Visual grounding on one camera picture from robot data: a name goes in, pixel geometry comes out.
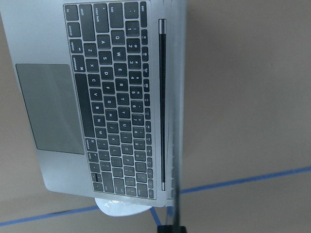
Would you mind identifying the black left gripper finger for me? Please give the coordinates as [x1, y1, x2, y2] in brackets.
[157, 206, 187, 233]

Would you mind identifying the white computer mouse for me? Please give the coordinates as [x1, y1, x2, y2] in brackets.
[95, 198, 151, 217]

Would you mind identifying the grey laptop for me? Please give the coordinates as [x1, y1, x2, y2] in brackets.
[0, 0, 187, 207]

